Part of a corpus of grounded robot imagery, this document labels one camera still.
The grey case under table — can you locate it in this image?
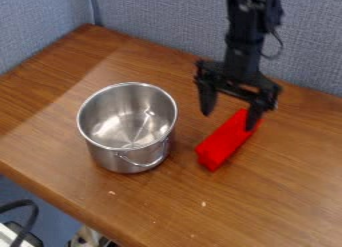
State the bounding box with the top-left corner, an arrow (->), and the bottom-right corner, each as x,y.
0,221 -> 45,247

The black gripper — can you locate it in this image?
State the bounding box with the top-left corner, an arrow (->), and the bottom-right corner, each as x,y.
193,60 -> 281,131

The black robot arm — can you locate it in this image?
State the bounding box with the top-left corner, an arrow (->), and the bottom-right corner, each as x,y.
193,0 -> 283,131

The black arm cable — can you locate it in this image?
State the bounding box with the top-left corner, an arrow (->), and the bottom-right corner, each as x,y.
259,27 -> 285,61

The black bag strap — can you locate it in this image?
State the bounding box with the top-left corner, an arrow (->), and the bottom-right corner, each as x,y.
0,199 -> 39,247

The white black object under table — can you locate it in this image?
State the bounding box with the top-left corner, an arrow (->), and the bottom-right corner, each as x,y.
65,226 -> 120,247

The red block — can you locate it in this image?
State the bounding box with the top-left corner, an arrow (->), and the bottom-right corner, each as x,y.
194,109 -> 261,171

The metal pot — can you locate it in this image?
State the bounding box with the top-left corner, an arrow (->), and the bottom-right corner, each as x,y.
76,82 -> 177,174

